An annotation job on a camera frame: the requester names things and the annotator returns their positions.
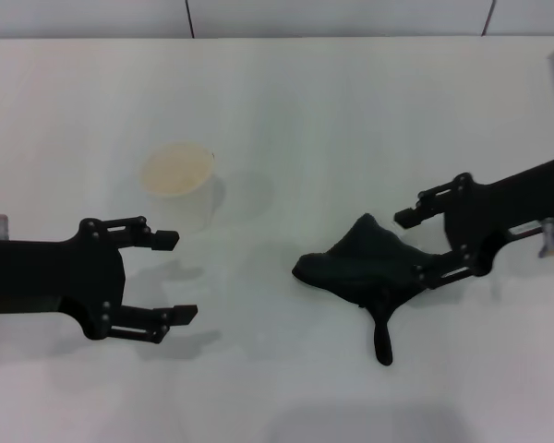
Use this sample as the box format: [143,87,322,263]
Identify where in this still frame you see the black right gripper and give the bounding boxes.
[392,159,554,290]

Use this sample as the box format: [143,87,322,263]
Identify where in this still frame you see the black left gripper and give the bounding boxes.
[0,215,199,345]

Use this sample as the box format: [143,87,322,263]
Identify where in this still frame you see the dark blue rag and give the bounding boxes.
[291,212,445,367]

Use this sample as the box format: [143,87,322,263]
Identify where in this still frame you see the white paper cup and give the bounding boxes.
[139,142,216,233]

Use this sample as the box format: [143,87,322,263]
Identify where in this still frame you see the silver right wrist plug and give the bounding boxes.
[539,220,554,257]

